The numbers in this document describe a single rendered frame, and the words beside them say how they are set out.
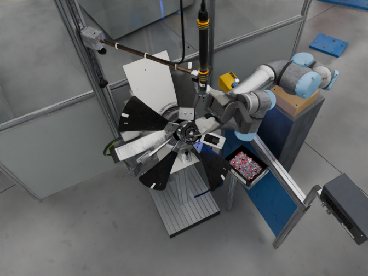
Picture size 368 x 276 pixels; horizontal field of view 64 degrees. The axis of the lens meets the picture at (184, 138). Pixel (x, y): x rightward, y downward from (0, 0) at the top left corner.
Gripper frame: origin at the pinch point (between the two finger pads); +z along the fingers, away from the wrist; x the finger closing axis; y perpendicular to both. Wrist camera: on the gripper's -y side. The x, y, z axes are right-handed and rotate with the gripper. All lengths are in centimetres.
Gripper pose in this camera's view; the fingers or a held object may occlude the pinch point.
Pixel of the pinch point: (201, 116)
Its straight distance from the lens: 84.7
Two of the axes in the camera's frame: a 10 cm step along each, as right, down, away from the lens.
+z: -7.6, 1.9, -6.2
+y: -5.9, -5.9, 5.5
